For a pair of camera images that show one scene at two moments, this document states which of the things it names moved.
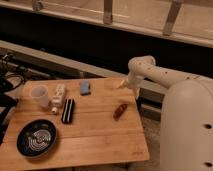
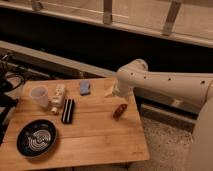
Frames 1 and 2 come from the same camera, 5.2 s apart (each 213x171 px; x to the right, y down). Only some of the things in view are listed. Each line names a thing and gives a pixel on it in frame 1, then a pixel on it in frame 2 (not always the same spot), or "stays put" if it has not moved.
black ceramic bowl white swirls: (36, 138) stays put
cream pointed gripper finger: (122, 84) -> (109, 92)
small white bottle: (57, 100) stays put
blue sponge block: (85, 86) stays put
